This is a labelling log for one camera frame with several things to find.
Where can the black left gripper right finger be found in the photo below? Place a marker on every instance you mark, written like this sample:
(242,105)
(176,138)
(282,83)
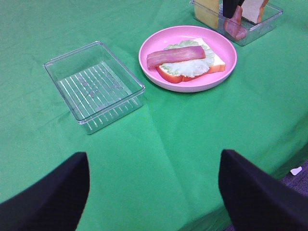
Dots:
(256,201)

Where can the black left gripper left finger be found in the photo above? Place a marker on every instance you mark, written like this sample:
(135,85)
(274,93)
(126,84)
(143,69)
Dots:
(54,203)

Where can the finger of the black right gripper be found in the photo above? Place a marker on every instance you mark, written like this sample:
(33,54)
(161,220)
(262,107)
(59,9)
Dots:
(229,7)

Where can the bacon strip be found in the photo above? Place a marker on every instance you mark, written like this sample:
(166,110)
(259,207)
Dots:
(233,26)
(175,55)

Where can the yellow cheese slice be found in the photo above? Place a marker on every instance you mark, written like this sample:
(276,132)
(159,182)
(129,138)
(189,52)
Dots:
(206,11)

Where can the toast bread slice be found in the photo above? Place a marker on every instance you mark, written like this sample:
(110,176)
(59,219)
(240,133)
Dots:
(253,10)
(218,66)

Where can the green lettuce leaf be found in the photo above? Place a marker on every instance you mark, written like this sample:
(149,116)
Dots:
(190,68)

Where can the right clear plastic tray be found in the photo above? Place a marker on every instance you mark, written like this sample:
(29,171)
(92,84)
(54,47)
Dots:
(254,31)

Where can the clear plastic tray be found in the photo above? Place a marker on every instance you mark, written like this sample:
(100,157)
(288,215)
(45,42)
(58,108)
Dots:
(96,86)
(254,31)

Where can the pink round plate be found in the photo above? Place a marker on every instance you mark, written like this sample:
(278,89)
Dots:
(172,35)

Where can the left clear plastic tray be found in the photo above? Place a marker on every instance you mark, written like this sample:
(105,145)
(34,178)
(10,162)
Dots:
(96,86)

